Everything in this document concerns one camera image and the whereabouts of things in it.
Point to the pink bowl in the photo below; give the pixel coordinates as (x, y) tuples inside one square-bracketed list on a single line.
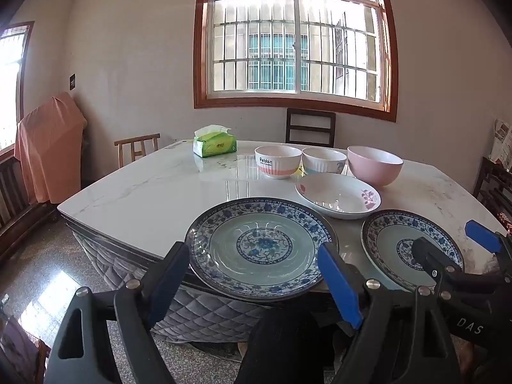
[(376, 170)]

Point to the newspaper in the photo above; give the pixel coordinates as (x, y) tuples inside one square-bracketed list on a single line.
[(503, 140)]

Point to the white bowl with blue ribs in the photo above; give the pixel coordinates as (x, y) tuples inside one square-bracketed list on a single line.
[(322, 164)]

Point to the white plate with pink flowers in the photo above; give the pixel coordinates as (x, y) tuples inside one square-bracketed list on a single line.
[(336, 200)]

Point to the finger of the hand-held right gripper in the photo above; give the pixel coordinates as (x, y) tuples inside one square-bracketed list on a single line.
[(482, 234), (430, 256)]

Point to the white bowl with orange band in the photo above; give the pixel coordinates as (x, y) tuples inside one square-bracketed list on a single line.
[(278, 164)]

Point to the person's leg in black trousers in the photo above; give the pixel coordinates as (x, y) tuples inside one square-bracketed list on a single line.
[(280, 348)]

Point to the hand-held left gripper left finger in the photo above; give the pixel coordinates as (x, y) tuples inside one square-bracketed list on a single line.
[(168, 278)]

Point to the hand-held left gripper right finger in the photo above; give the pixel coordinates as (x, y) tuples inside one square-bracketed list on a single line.
[(340, 284)]

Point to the green tissue pack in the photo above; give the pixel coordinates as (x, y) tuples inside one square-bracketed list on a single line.
[(216, 144)]

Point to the small side window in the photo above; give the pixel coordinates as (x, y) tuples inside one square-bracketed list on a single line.
[(10, 88)]

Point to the dark wooden chair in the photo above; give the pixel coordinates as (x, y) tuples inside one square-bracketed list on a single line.
[(310, 114)]

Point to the dark wall sign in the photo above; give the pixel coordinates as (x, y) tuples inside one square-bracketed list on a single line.
[(72, 81)]

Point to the blue floral porcelain plate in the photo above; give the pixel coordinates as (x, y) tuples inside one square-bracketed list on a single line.
[(384, 240), (240, 264)]

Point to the dark carved wooden furniture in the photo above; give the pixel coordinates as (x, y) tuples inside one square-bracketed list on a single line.
[(494, 192)]

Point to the dark wooden bench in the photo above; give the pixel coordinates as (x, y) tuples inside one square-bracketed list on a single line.
[(14, 216)]

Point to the light wooden chair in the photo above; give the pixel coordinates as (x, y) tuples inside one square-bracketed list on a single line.
[(136, 140)]

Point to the orange cloth cover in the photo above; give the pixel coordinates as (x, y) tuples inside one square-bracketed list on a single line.
[(50, 148)]

